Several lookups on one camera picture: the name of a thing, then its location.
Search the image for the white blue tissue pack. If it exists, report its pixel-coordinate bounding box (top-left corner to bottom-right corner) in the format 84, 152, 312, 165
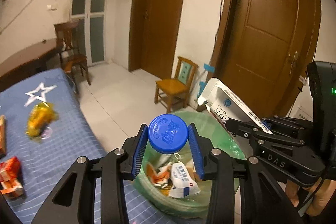
168, 162, 201, 198

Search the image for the blue lidded plastic jar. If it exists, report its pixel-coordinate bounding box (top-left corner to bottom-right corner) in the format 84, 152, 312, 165
142, 114, 191, 174

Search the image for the white medicine box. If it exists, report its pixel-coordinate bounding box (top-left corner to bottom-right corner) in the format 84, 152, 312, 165
197, 78, 272, 139

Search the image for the orange white paper cup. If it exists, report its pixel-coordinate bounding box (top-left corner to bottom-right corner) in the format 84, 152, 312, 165
145, 163, 172, 189

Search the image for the green lined trash bin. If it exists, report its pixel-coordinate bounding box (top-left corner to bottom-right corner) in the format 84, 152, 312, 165
134, 111, 245, 219

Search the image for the small yellow wooden chair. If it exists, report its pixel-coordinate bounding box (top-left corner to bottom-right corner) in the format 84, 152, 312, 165
154, 56, 198, 114

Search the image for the blue star tablecloth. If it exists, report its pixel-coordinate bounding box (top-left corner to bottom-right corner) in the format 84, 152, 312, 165
0, 67, 180, 224

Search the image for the brown entrance door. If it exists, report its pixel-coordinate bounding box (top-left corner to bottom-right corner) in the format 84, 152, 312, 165
211, 0, 321, 117

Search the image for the yellow plastic snack bag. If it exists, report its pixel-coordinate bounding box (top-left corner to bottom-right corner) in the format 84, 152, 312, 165
26, 102, 59, 139

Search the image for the red cigarette box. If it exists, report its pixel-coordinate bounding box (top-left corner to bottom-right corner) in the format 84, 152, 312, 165
0, 157, 24, 198

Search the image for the dark wooden chair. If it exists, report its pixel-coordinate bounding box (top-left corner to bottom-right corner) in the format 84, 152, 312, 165
54, 19, 91, 85

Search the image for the dark wooden dining table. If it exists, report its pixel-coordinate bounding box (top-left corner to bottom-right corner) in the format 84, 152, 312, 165
1, 38, 64, 92

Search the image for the brown wooden door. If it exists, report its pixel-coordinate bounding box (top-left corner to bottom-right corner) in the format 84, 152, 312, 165
128, 0, 183, 79

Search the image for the white glass double door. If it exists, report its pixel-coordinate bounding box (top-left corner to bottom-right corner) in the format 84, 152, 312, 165
71, 0, 106, 66

